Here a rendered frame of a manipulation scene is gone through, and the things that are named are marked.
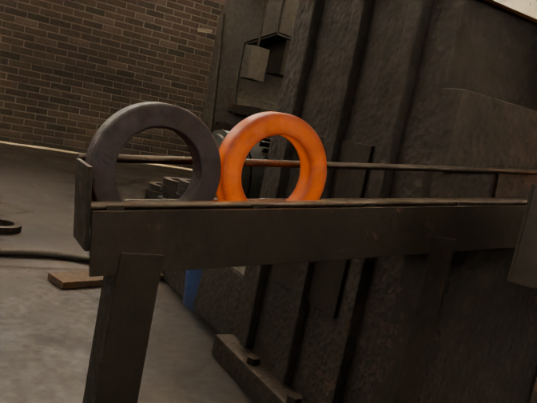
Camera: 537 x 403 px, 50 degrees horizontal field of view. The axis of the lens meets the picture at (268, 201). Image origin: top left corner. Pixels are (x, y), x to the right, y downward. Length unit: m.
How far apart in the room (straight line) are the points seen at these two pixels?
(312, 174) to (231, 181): 0.14
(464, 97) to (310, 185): 0.43
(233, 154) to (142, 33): 6.34
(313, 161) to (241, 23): 5.06
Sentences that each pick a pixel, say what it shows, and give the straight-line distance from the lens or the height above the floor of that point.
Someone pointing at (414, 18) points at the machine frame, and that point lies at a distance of 1.31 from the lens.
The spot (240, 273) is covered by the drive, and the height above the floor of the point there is 0.24.
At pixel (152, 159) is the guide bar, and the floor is 0.65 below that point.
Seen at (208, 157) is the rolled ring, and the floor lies 0.67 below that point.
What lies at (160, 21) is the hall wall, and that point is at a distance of 7.21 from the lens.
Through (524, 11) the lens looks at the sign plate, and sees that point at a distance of 1.38.
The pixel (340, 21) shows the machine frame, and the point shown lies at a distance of 1.57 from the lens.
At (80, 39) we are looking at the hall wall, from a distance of 6.95.
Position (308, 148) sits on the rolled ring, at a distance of 0.88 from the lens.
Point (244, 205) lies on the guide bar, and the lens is 0.82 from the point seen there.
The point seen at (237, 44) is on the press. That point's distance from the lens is 5.89.
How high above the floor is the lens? 0.72
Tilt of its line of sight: 7 degrees down
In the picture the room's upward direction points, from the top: 11 degrees clockwise
